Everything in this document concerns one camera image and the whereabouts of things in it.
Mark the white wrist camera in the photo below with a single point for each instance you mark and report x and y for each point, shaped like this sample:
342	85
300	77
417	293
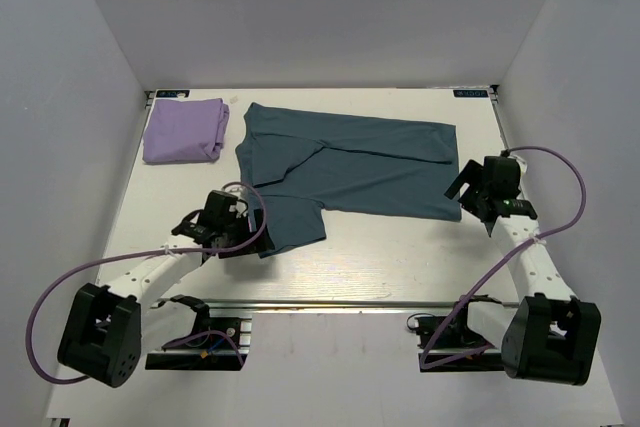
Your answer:
522	163
241	206

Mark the folded lavender t-shirt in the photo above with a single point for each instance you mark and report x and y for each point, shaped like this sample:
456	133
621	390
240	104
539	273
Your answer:
185	131

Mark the dark teal t-shirt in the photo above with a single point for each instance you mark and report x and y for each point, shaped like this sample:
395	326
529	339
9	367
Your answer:
301	163

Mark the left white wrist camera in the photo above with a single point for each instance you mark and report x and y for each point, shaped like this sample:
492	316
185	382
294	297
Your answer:
241	206

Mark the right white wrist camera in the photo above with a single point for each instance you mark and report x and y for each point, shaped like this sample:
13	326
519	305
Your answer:
522	163

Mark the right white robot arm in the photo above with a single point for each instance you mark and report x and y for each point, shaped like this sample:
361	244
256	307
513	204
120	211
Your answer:
551	335

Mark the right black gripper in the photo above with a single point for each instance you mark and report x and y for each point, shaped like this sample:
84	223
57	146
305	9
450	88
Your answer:
472	174

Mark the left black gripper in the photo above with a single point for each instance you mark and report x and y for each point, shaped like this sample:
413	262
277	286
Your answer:
264	244

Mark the blue table sticker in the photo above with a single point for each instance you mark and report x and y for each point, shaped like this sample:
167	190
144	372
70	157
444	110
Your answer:
172	93
470	93

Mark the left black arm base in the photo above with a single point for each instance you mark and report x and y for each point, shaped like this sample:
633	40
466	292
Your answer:
188	334

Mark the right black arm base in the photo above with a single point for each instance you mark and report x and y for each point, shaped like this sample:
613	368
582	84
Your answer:
456	339

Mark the right blue table sticker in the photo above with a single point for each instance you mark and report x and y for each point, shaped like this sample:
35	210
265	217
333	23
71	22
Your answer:
470	93

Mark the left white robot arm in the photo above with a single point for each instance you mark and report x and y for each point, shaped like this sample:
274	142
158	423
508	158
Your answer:
111	327

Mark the left blue table sticker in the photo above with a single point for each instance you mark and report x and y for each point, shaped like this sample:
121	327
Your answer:
172	93

